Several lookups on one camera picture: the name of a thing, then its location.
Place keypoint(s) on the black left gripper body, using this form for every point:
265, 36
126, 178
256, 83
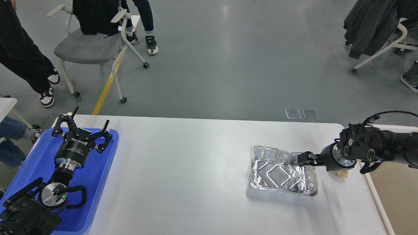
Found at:
75, 150

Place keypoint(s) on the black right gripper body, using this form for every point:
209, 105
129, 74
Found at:
334, 160

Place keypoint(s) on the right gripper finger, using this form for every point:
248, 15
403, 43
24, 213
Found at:
305, 158

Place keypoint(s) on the aluminium foil tray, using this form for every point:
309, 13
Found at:
276, 169

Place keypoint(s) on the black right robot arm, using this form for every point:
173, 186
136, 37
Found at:
363, 143

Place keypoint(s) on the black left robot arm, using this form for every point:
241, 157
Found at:
35, 209

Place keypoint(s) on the crumpled brown paper ball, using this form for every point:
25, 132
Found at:
340, 174

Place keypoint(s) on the blue plastic tray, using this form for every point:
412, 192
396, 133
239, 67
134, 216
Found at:
40, 163

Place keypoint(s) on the right floor metal plate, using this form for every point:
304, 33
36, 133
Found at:
310, 113

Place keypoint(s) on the floor metal plate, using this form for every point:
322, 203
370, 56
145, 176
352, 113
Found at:
310, 113
293, 113

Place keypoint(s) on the left floor metal plate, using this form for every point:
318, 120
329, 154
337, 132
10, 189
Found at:
293, 113

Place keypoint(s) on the person in blue jeans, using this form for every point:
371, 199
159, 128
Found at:
11, 129

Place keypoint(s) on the small white side table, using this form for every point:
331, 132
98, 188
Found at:
6, 106

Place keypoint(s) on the beige plastic bin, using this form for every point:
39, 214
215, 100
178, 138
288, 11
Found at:
394, 189

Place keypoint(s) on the person in black clothes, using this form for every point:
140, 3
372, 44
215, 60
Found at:
21, 56

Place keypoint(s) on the grey white wheeled chair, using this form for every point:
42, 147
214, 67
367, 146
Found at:
95, 49

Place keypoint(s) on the sneaker at right edge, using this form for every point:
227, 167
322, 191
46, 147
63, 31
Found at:
410, 77

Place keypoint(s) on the black backpack on chair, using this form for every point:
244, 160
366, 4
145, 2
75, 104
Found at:
95, 16

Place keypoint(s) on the white table behind chair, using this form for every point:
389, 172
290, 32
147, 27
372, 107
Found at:
131, 25

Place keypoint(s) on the white chair right background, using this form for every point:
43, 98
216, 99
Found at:
398, 44

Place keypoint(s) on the person in dark jeans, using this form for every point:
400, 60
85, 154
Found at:
145, 11

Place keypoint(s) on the dark jacket on chair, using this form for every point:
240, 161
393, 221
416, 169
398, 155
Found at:
369, 24

